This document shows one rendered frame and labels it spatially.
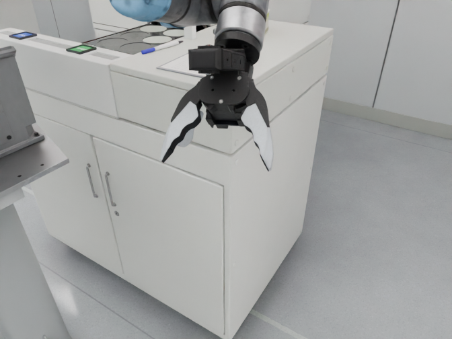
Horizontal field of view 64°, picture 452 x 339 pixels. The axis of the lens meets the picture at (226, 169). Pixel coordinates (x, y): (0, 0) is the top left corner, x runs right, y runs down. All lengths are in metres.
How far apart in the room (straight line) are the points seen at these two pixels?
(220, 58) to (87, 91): 0.66
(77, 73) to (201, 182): 0.44
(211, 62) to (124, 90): 0.52
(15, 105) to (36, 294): 0.56
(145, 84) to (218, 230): 0.41
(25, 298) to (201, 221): 0.53
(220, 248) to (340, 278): 0.78
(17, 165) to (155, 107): 0.32
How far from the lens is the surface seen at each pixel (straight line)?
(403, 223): 2.04
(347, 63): 2.90
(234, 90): 0.51
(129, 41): 1.38
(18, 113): 0.93
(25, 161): 0.90
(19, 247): 1.10
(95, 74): 1.00
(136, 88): 0.91
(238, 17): 0.57
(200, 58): 0.45
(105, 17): 1.89
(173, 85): 0.82
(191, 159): 0.88
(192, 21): 0.64
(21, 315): 1.23
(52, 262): 1.83
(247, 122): 0.49
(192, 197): 0.95
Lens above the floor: 1.25
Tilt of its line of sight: 34 degrees down
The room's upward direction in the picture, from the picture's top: straight up
